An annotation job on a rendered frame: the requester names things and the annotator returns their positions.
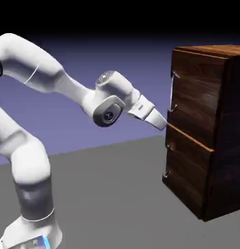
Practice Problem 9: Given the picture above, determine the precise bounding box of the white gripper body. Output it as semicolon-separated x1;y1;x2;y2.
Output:
144;108;168;131

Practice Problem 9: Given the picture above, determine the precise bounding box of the tall dark wood door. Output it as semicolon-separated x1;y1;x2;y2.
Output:
167;49;229;151

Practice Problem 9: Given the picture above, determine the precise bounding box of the short dark wood door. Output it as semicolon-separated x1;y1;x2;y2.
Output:
162;124;215;221

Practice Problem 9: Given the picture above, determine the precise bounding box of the dark wood cabinet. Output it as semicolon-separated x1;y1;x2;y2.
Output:
162;44;240;222

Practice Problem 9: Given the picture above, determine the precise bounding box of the long silver door handle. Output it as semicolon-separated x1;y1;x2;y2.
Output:
169;71;181;113

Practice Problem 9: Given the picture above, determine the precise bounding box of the short silver door handle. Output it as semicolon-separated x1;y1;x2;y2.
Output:
164;144;175;178

